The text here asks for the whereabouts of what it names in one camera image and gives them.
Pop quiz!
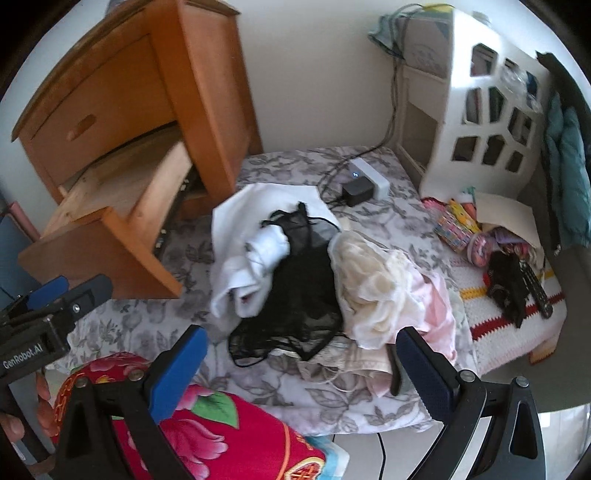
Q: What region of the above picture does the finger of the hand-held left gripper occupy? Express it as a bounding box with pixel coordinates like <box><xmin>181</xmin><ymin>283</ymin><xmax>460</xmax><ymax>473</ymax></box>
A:
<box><xmin>0</xmin><ymin>274</ymin><xmax>114</xmax><ymax>385</ymax></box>
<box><xmin>0</xmin><ymin>275</ymin><xmax>71</xmax><ymax>325</ymax></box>

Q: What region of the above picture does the black pouch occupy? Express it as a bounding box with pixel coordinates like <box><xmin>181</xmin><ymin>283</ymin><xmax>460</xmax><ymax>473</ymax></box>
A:
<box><xmin>484</xmin><ymin>253</ymin><xmax>528</xmax><ymax>329</ymax></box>

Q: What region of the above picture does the wooden nightstand drawer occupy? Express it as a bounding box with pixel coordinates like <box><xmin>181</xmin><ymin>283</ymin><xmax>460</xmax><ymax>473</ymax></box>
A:
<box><xmin>17</xmin><ymin>134</ymin><xmax>197</xmax><ymax>301</ymax></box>
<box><xmin>19</xmin><ymin>34</ymin><xmax>180</xmax><ymax>186</ymax></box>

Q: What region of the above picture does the pale pink underwear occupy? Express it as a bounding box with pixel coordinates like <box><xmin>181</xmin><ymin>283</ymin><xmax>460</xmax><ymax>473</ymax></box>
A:
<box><xmin>390</xmin><ymin>265</ymin><xmax>459</xmax><ymax>370</ymax></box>

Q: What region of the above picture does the teal jacket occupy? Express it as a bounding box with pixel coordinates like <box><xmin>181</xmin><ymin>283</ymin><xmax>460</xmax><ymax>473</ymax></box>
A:
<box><xmin>541</xmin><ymin>90</ymin><xmax>591</xmax><ymax>252</ymax></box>

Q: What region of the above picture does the black lace underwear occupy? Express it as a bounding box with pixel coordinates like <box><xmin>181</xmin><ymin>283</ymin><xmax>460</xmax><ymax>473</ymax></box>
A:
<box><xmin>228</xmin><ymin>202</ymin><xmax>346</xmax><ymax>368</ymax></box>

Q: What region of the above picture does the black power cable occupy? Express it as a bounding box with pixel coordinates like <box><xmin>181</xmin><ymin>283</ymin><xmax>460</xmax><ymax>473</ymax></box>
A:
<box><xmin>318</xmin><ymin>46</ymin><xmax>407</xmax><ymax>208</ymax></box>

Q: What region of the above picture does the black remote control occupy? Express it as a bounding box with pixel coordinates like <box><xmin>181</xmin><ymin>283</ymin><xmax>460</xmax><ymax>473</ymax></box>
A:
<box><xmin>518</xmin><ymin>260</ymin><xmax>555</xmax><ymax>320</ymax></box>

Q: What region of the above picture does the person's left hand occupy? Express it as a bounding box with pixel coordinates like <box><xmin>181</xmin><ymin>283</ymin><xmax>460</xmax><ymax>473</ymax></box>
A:
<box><xmin>0</xmin><ymin>371</ymin><xmax>61</xmax><ymax>440</ymax></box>

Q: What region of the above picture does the white plastic basket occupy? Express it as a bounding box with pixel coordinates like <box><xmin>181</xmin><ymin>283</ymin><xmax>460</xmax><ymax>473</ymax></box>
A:
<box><xmin>421</xmin><ymin>7</ymin><xmax>557</xmax><ymax>195</ymax></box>

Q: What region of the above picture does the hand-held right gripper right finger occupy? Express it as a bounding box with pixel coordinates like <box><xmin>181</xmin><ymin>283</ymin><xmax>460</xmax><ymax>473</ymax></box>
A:
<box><xmin>396</xmin><ymin>327</ymin><xmax>546</xmax><ymax>480</ymax></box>

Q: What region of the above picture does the white lace underwear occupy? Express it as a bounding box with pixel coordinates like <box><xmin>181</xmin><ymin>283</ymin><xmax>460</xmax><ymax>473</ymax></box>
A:
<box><xmin>327</xmin><ymin>230</ymin><xmax>419</xmax><ymax>350</ymax></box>

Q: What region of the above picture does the pink round pouch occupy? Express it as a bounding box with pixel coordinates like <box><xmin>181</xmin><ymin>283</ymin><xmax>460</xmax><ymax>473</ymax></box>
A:
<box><xmin>465</xmin><ymin>232</ymin><xmax>496</xmax><ymax>269</ymax></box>

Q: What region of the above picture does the colourful checked pouch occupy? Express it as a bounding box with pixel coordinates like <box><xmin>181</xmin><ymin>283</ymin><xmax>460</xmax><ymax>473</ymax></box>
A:
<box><xmin>433</xmin><ymin>202</ymin><xmax>477</xmax><ymax>254</ymax></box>

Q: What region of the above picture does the black power adapter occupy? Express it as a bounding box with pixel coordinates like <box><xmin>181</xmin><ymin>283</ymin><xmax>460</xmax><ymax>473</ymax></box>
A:
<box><xmin>340</xmin><ymin>179</ymin><xmax>374</xmax><ymax>207</ymax></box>

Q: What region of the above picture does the wooden nightstand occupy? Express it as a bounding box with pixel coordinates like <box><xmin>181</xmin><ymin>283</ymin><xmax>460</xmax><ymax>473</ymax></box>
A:
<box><xmin>10</xmin><ymin>0</ymin><xmax>265</xmax><ymax>220</ymax></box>

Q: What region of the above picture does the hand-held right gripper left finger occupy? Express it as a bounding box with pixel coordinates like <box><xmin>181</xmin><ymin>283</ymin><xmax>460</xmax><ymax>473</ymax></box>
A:
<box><xmin>51</xmin><ymin>325</ymin><xmax>209</xmax><ymax>480</ymax></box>

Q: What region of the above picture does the teal cloth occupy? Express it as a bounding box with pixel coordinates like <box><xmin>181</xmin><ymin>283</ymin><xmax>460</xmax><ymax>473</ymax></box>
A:
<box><xmin>368</xmin><ymin>13</ymin><xmax>409</xmax><ymax>52</ymax></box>

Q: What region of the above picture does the white cloth garment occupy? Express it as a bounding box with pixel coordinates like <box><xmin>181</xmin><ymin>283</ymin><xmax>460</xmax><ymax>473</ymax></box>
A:
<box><xmin>210</xmin><ymin>181</ymin><xmax>345</xmax><ymax>320</ymax></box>

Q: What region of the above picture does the striped crochet mat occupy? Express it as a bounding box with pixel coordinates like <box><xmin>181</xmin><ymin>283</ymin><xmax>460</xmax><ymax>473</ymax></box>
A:
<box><xmin>450</xmin><ymin>256</ymin><xmax>570</xmax><ymax>370</ymax></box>

